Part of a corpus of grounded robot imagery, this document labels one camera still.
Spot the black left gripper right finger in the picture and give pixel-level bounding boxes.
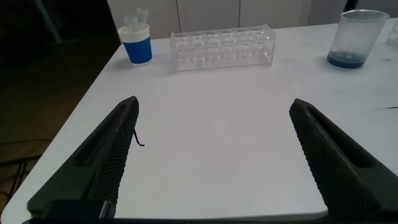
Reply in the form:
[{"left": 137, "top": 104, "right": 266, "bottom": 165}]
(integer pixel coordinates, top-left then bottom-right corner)
[{"left": 289, "top": 98, "right": 398, "bottom": 224}]

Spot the clear plastic beaker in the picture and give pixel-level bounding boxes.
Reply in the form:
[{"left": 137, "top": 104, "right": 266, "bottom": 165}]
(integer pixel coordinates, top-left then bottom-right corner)
[{"left": 326, "top": 9, "right": 391, "bottom": 69}]

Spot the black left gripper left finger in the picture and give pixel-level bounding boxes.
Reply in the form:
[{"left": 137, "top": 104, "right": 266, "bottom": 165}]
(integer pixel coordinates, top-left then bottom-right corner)
[{"left": 26, "top": 95, "right": 140, "bottom": 220}]

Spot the blue and white cup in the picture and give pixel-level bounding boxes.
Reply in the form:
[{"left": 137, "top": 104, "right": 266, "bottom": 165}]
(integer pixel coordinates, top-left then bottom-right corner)
[{"left": 117, "top": 23, "right": 154, "bottom": 67}]

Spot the clear acrylic test tube rack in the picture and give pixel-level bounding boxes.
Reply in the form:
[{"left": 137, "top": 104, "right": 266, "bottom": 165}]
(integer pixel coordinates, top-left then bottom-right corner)
[{"left": 169, "top": 24, "right": 277, "bottom": 75}]

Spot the grey metal chair leg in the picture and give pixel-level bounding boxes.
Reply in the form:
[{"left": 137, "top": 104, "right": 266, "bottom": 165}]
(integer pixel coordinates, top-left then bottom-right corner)
[{"left": 0, "top": 154, "right": 43, "bottom": 203}]

